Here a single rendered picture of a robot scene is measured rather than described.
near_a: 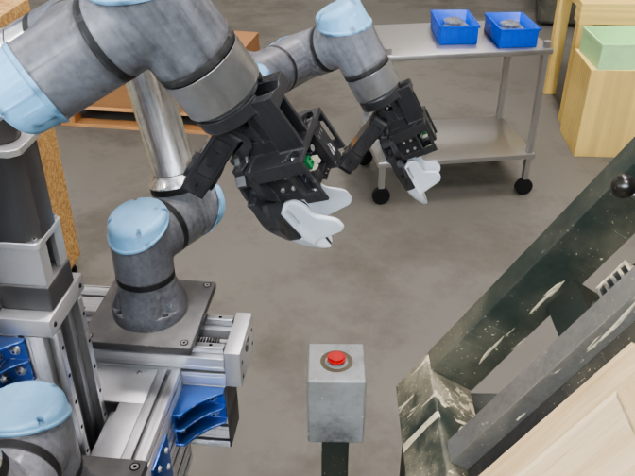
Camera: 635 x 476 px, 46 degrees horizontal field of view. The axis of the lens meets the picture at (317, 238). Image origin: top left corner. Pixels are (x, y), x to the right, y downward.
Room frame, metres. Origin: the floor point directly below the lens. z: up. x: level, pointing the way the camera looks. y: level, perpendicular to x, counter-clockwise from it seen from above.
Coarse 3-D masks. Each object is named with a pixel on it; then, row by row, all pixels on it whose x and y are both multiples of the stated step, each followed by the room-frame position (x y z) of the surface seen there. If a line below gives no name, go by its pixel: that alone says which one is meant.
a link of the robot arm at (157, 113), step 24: (144, 72) 1.32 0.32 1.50; (144, 96) 1.32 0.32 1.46; (168, 96) 1.34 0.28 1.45; (144, 120) 1.31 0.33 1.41; (168, 120) 1.32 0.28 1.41; (144, 144) 1.33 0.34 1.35; (168, 144) 1.31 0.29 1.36; (168, 168) 1.30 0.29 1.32; (168, 192) 1.28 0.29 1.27; (216, 192) 1.34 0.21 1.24; (192, 216) 1.26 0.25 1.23; (216, 216) 1.32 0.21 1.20; (192, 240) 1.26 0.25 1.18
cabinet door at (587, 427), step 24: (624, 360) 0.86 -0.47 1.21; (600, 384) 0.85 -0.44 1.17; (624, 384) 0.82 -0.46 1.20; (576, 408) 0.85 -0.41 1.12; (600, 408) 0.82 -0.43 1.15; (624, 408) 0.79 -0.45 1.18; (528, 432) 0.88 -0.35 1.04; (552, 432) 0.84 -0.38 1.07; (576, 432) 0.81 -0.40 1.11; (600, 432) 0.78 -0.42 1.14; (624, 432) 0.75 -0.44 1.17; (504, 456) 0.87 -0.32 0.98; (528, 456) 0.84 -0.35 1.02; (552, 456) 0.81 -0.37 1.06; (576, 456) 0.77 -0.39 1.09; (600, 456) 0.75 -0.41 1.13; (624, 456) 0.72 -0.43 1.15
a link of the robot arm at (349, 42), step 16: (336, 0) 1.15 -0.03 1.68; (352, 0) 1.11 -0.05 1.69; (320, 16) 1.11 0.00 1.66; (336, 16) 1.09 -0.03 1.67; (352, 16) 1.09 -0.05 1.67; (368, 16) 1.12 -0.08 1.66; (320, 32) 1.11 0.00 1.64; (336, 32) 1.09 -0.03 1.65; (352, 32) 1.09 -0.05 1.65; (368, 32) 1.10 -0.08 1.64; (320, 48) 1.11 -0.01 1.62; (336, 48) 1.09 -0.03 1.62; (352, 48) 1.09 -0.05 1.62; (368, 48) 1.09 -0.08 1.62; (384, 48) 1.12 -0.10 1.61; (336, 64) 1.11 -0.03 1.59; (352, 64) 1.09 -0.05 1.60; (368, 64) 1.08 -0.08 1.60; (384, 64) 1.10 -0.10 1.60; (352, 80) 1.09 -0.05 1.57
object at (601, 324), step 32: (576, 320) 0.97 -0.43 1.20; (608, 320) 0.93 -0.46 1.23; (544, 352) 0.97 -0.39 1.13; (576, 352) 0.93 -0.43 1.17; (512, 384) 0.97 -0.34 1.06; (544, 384) 0.93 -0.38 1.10; (480, 416) 0.96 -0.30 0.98; (512, 416) 0.93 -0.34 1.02; (448, 448) 0.96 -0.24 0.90; (480, 448) 0.93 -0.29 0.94
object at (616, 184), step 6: (624, 174) 1.01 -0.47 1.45; (612, 180) 1.01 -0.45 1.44; (618, 180) 1.00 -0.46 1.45; (624, 180) 0.99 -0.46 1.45; (630, 180) 0.99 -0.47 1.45; (612, 186) 1.00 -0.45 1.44; (618, 186) 0.99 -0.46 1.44; (624, 186) 0.99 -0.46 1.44; (630, 186) 0.99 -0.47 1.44; (612, 192) 1.00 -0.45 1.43; (618, 192) 0.99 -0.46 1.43; (624, 192) 0.99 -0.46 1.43; (630, 192) 0.98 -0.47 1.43
